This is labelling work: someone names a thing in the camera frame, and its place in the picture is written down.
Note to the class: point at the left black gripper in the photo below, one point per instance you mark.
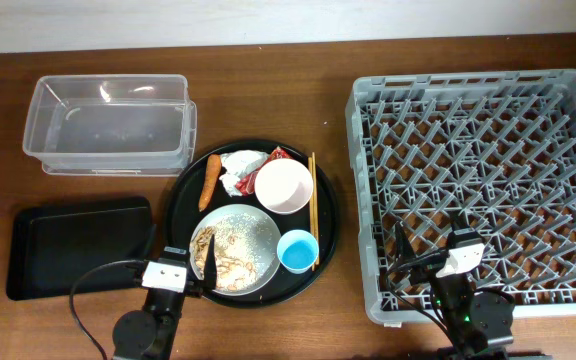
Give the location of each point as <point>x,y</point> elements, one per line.
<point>209,268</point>

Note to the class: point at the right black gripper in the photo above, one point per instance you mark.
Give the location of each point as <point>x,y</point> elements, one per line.
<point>427,268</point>

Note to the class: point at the grey plate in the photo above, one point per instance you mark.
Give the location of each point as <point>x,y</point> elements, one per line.
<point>270,253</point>

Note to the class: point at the light blue cup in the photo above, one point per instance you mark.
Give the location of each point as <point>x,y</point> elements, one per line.
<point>297,251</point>

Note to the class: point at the red snack wrapper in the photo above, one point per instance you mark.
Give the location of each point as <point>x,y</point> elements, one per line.
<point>246,186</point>

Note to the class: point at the orange carrot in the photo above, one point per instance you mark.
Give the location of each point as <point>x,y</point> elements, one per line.
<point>213,169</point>

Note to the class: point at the white paper napkin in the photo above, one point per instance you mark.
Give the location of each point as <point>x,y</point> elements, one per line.
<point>237,166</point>

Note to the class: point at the pink white bowl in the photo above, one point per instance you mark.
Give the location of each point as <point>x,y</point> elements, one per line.
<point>283,186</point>

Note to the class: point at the wooden chopstick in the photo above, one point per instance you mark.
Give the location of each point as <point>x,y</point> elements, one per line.
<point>315,201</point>
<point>311,206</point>

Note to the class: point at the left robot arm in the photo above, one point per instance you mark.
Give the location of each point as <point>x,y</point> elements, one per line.
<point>149,333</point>

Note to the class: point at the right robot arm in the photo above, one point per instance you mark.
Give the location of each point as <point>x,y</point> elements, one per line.
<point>476,321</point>

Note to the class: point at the grey dishwasher rack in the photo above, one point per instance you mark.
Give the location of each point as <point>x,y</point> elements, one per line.
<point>500,147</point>

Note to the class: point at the clear plastic waste bin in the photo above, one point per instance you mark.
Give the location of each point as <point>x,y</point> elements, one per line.
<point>111,125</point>

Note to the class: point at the food scraps rice and nuts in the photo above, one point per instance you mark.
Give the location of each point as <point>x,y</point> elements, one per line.
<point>239,244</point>

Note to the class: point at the black rectangular tray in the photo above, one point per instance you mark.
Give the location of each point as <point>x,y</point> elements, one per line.
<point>52,246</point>

